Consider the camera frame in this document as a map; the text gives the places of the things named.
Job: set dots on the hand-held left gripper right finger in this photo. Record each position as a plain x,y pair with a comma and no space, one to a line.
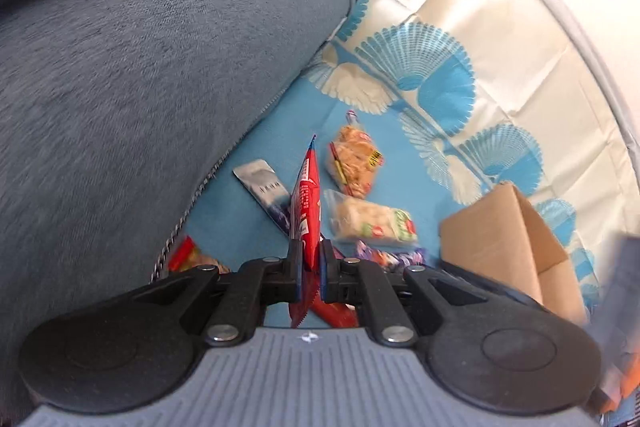
326,269

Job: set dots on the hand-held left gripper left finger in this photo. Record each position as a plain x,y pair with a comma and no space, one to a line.
298,269

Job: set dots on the red snack packet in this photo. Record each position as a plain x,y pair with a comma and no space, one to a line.
307,207
337,314

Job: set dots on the clear snack bar red ends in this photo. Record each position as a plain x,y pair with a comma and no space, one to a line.
192,257

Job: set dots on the cardboard box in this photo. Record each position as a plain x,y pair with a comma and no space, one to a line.
510,242

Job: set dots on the purple snack packet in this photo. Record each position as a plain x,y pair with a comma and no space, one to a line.
387,256

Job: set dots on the rice cracker packet green label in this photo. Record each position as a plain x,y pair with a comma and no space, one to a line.
367,219

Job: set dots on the silver grey sachet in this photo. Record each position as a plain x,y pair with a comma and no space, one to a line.
260,187

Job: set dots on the clear bag of orange crackers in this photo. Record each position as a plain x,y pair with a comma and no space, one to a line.
355,159

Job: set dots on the blue sofa cushion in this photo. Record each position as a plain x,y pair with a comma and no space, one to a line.
135,107

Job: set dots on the blue white printed blanket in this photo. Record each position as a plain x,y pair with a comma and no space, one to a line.
450,72

